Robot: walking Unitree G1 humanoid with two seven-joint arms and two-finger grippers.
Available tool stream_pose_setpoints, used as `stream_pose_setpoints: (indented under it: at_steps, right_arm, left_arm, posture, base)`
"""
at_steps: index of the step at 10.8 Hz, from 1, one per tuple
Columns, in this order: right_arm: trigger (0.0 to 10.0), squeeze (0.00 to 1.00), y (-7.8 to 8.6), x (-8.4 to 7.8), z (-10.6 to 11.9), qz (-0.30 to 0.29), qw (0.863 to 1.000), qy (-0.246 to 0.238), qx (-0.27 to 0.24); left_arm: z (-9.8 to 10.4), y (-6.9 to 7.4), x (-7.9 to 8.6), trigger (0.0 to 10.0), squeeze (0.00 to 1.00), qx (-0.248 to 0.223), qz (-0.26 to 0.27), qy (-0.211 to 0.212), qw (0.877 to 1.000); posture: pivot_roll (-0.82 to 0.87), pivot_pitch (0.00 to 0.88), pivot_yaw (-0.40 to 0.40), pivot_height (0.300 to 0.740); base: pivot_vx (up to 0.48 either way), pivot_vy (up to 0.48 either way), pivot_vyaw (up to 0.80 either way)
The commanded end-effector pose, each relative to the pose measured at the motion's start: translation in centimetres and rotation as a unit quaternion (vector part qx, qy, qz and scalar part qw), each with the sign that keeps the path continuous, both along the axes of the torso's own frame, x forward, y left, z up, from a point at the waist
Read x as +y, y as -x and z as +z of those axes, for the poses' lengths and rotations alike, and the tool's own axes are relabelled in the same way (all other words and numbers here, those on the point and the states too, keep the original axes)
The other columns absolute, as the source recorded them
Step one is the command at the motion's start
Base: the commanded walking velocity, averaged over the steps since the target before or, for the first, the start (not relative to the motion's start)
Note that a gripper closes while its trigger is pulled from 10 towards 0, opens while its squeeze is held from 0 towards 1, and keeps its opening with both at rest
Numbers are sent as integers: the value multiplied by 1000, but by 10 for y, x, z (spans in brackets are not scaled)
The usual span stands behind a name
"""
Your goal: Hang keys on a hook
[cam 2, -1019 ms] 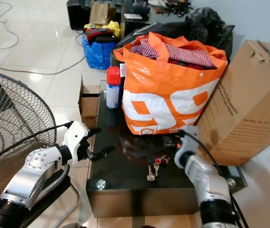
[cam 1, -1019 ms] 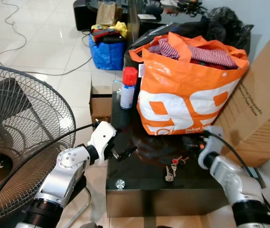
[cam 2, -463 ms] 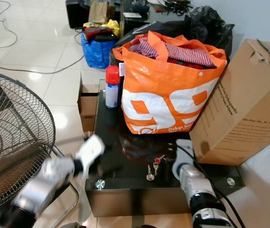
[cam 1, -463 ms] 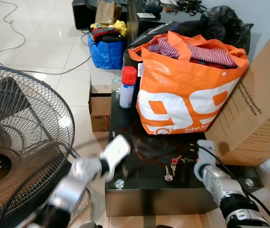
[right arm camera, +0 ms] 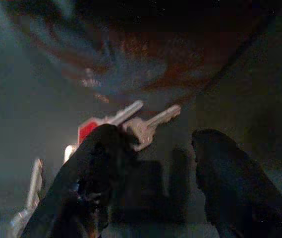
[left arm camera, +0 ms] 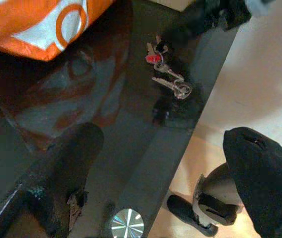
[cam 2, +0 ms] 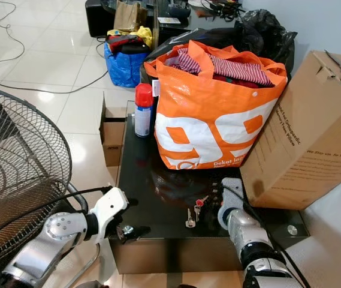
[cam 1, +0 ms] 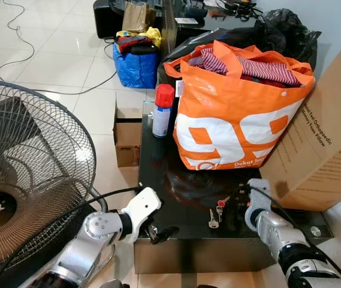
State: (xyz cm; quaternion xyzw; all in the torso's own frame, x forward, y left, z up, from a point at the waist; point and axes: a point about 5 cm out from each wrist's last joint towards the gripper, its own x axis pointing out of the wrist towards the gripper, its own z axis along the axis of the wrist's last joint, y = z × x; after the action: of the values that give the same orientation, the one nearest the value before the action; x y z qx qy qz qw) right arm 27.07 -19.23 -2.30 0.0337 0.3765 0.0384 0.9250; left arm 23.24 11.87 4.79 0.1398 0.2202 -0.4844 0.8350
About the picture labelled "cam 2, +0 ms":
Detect black glass low table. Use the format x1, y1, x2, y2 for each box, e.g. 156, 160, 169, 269
109, 100, 310, 274

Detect large brown cardboard box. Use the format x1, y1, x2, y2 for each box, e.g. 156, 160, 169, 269
240, 50, 341, 211

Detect black floor cable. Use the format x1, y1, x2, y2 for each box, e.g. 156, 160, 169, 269
0, 0, 108, 97

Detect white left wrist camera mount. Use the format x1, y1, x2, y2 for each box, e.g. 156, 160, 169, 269
87, 187, 129, 242

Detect yellow cloth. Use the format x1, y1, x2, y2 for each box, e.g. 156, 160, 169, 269
108, 26, 153, 49

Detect large black standing fan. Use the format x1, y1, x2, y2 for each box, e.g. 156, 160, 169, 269
0, 84, 76, 278

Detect black garbage bag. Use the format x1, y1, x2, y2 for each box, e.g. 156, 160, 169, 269
139, 8, 298, 80

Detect orange and white shopping bag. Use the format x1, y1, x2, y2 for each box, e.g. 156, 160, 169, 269
144, 40, 289, 171

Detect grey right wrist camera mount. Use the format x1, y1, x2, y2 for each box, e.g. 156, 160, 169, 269
217, 191, 246, 232

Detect small brown cardboard box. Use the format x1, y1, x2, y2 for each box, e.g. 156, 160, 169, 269
100, 95, 126, 168

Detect white spray can red cap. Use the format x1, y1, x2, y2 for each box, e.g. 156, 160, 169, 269
134, 83, 156, 139

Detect silver keys with red tag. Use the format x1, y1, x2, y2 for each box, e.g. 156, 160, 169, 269
185, 195, 209, 229

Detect blue plastic bag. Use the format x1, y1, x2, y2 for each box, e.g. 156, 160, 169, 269
104, 41, 150, 89

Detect red white striped cloth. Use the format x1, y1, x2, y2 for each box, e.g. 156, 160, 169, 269
175, 48, 276, 88

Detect brown paper bag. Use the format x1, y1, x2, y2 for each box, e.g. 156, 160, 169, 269
113, 1, 149, 32

